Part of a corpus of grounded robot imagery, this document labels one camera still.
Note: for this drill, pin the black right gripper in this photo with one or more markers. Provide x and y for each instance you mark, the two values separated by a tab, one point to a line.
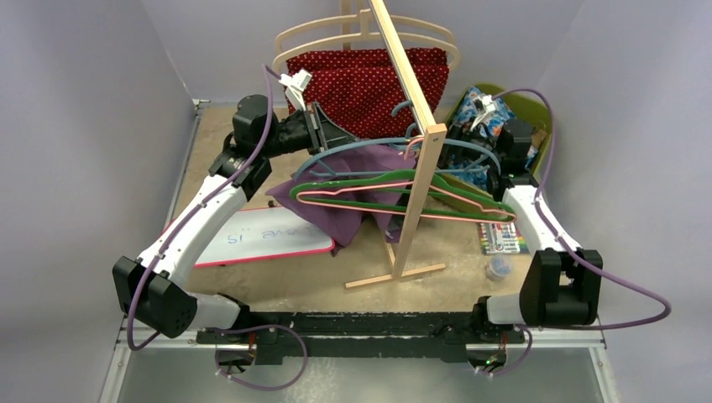
464	154

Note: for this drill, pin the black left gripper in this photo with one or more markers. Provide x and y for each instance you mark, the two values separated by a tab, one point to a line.
322	133

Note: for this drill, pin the blue floral garment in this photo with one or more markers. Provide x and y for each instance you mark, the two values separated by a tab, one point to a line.
517	141

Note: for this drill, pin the grey-blue plastic hanger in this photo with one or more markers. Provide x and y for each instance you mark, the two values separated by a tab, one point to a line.
488	160

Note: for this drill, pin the purple garment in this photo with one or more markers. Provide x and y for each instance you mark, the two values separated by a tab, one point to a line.
342	224

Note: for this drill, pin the green plastic hanger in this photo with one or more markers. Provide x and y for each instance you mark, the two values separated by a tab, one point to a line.
329	194

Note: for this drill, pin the pink wire hanger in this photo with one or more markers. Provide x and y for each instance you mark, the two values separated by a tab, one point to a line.
325	194

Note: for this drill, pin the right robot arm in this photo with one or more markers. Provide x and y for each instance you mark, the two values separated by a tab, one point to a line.
562	285

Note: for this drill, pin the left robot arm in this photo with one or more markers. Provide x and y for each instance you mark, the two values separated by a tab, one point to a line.
150	287

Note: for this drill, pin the front wooden hanger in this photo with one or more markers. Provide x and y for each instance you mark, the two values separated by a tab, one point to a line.
451	49

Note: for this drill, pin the wooden hanger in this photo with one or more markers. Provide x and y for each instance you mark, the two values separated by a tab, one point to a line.
364	18
451	49

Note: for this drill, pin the rear wooden hanger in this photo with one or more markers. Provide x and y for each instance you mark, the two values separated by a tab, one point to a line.
364	18

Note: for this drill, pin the red polka dot garment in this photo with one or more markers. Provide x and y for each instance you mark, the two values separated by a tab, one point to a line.
357	89

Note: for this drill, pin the marker pen box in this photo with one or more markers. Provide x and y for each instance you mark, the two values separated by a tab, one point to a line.
499	238

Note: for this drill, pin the red-edged whiteboard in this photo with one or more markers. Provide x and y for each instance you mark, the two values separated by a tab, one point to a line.
264	233

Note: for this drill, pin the small clear plastic cup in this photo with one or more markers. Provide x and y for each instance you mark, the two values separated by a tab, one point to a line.
499	267

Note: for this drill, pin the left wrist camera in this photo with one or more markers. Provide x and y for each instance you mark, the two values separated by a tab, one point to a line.
294	87

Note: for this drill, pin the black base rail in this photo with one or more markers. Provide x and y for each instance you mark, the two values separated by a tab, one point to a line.
450	336

